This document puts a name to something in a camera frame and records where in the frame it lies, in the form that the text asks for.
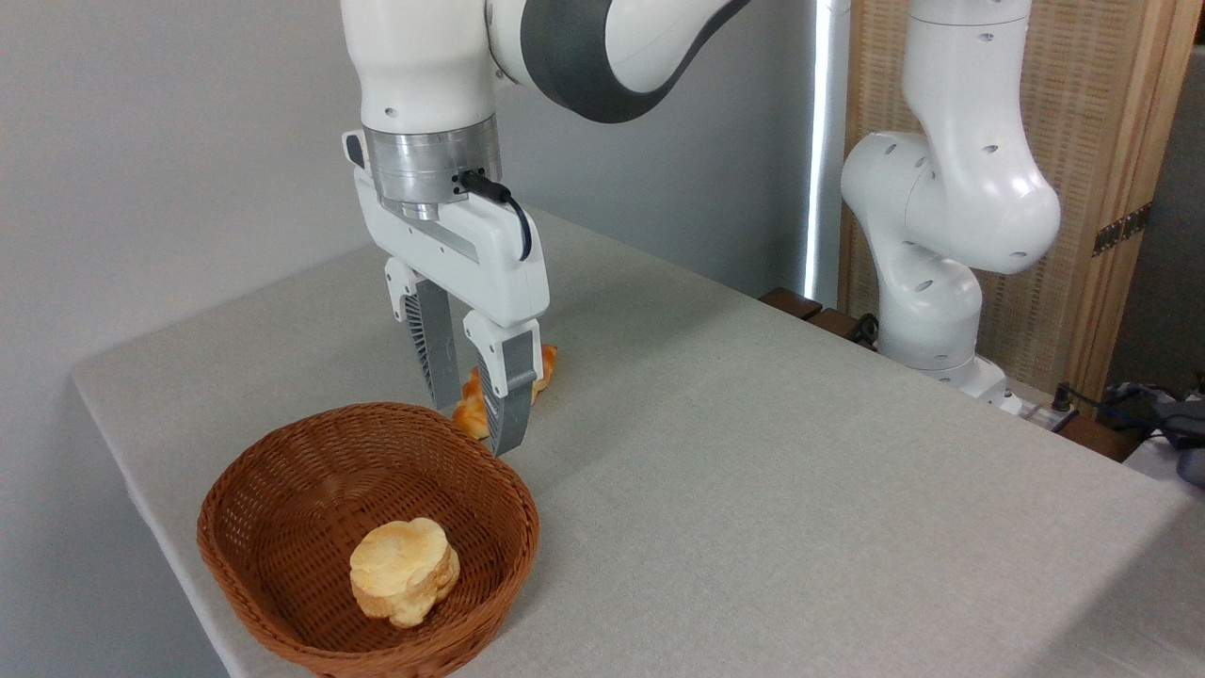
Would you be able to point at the round pale bread bun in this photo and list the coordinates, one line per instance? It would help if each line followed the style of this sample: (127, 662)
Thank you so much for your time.
(405, 565)

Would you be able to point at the white vertical light strip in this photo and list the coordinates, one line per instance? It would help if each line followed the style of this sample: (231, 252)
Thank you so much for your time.
(827, 141)

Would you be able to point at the wooden rattan folding screen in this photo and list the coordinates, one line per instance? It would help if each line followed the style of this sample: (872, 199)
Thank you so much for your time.
(1083, 113)

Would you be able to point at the grey tablecloth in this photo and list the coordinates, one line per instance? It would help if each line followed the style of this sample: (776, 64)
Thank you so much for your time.
(753, 518)

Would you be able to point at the metal screen hinge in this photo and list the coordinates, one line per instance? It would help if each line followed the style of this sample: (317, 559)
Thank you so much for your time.
(1120, 229)

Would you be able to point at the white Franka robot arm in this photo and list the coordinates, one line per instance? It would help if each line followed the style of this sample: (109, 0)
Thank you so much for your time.
(951, 188)

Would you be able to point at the black clamp knob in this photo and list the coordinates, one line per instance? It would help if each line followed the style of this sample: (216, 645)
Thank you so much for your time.
(866, 330)

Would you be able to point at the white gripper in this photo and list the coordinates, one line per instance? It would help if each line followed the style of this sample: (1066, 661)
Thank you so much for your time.
(471, 250)

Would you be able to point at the brown wicker basket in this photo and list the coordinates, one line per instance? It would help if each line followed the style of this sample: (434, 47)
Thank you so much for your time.
(282, 490)

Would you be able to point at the braided golden bread loaf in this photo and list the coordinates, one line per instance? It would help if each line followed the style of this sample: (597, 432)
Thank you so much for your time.
(471, 414)

